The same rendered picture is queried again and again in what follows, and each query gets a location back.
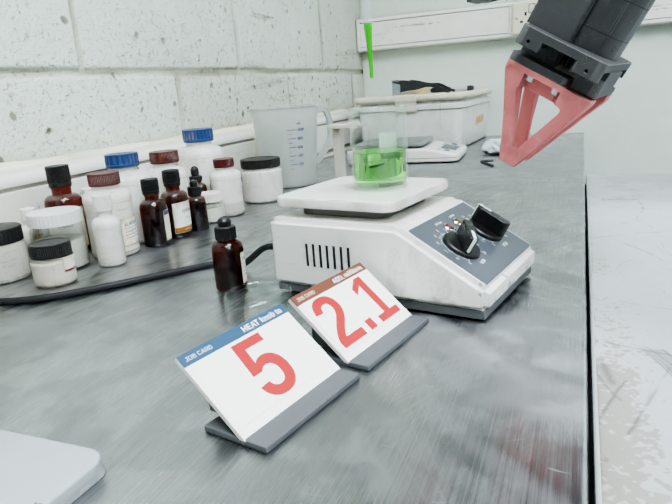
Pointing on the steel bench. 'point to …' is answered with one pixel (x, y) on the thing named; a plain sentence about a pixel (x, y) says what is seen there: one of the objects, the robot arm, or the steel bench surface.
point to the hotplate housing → (388, 257)
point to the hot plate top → (344, 195)
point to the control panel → (483, 270)
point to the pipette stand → (339, 148)
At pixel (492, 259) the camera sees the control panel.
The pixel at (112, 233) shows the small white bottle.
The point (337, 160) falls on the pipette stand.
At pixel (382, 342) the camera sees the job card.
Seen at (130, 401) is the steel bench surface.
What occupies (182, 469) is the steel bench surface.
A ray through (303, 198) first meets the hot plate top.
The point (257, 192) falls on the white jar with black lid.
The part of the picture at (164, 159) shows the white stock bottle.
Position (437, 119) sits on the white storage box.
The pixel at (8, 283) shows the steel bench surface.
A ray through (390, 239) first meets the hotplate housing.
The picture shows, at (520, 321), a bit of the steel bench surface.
